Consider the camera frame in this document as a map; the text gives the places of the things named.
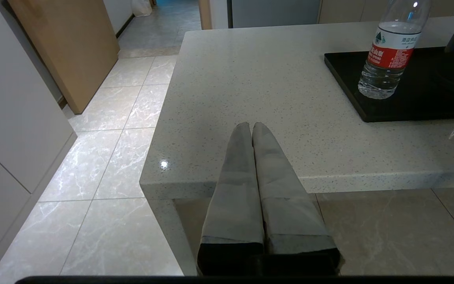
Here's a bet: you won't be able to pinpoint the water bottle red cap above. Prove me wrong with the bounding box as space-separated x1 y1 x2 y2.
358 0 432 99

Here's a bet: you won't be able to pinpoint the black rectangular tray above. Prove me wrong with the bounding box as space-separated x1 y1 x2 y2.
324 47 454 123

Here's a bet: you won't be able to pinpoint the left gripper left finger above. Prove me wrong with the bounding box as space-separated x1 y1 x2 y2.
196 121 266 277

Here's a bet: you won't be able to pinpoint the silver refrigerator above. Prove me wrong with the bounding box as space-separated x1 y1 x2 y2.
227 0 322 29

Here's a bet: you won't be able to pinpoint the white plastic bag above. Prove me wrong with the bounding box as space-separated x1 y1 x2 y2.
132 0 153 17

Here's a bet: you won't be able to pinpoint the white cabinet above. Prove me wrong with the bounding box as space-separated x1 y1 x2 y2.
0 0 78 280

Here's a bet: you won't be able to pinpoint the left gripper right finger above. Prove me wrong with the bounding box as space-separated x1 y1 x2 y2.
252 121 342 275

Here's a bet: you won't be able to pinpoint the wooden door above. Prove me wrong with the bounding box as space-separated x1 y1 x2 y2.
7 0 120 115

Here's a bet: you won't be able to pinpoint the beige kitchen base cabinets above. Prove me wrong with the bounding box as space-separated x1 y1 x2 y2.
318 0 454 23

